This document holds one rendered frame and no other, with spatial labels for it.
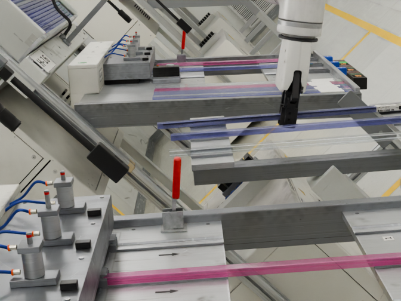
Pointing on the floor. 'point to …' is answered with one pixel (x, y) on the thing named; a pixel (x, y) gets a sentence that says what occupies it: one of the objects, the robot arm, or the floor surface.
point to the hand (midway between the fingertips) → (287, 116)
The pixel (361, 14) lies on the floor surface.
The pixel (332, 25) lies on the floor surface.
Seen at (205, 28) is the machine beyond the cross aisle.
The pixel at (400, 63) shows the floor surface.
